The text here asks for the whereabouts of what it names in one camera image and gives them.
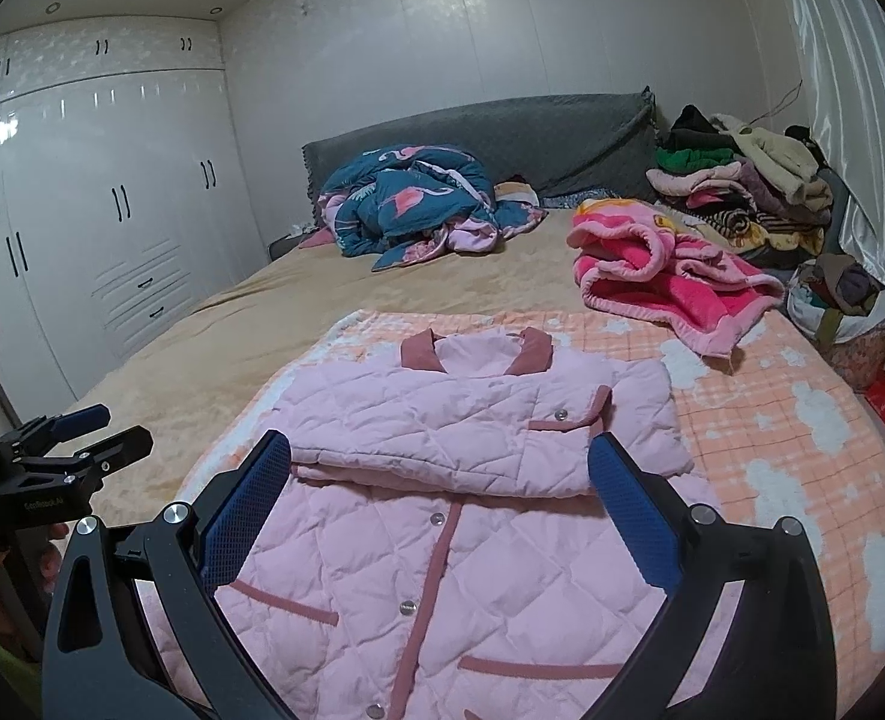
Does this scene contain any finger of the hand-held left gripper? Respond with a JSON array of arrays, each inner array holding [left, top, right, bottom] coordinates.
[[37, 425, 154, 482], [0, 403, 112, 460]]

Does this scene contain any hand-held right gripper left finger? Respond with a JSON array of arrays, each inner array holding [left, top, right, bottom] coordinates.
[[41, 429, 295, 720]]

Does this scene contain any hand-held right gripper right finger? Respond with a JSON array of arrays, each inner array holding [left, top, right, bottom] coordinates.
[[584, 431, 838, 720]]

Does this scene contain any pink quilted jacket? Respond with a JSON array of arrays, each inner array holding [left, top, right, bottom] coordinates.
[[138, 326, 721, 720]]

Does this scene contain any white bag of clothes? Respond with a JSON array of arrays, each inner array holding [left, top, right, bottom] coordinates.
[[785, 251, 885, 391]]

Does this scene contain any pile of folded clothes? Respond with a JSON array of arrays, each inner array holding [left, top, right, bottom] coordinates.
[[646, 105, 835, 256]]

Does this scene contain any orange plaid cloud blanket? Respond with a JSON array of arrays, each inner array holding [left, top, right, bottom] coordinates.
[[179, 307, 885, 720]]

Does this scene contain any bed with beige sheet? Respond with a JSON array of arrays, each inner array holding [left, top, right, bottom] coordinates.
[[74, 206, 885, 720]]

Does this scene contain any pink fleece blanket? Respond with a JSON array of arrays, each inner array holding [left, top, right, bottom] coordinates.
[[566, 197, 787, 358]]

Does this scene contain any white wardrobe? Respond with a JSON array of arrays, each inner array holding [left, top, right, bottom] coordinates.
[[0, 15, 278, 430]]

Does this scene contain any dark patterned pillow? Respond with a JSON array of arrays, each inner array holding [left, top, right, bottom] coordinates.
[[539, 191, 602, 213]]

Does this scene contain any teal flamingo print duvet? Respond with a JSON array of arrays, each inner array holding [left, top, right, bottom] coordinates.
[[320, 144, 550, 272]]

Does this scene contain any grey padded headboard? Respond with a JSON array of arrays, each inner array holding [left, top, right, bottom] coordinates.
[[301, 86, 662, 220]]

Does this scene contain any white satin curtain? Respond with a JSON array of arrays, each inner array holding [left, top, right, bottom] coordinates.
[[776, 0, 885, 385]]

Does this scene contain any thin wall cable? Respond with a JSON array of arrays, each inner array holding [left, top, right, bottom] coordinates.
[[757, 78, 805, 122]]

